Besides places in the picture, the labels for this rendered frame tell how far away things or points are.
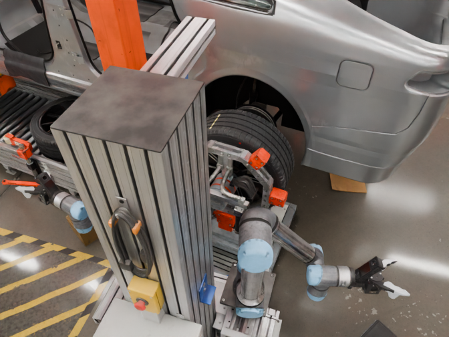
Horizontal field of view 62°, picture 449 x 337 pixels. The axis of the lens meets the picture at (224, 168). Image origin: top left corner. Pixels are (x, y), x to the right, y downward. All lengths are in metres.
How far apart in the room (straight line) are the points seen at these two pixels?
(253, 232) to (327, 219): 1.98
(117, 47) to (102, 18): 0.14
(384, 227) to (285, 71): 1.70
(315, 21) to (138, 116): 1.37
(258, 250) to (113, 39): 1.16
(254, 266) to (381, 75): 1.19
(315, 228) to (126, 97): 2.47
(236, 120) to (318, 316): 1.45
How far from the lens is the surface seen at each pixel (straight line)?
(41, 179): 1.81
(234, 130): 2.06
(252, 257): 1.26
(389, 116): 2.17
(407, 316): 2.98
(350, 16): 2.04
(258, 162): 1.98
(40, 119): 3.59
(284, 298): 2.80
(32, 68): 3.45
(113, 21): 1.82
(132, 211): 0.92
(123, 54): 1.88
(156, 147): 0.73
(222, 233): 2.77
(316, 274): 1.47
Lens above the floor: 2.52
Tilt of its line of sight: 46 degrees down
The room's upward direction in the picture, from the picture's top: straight up
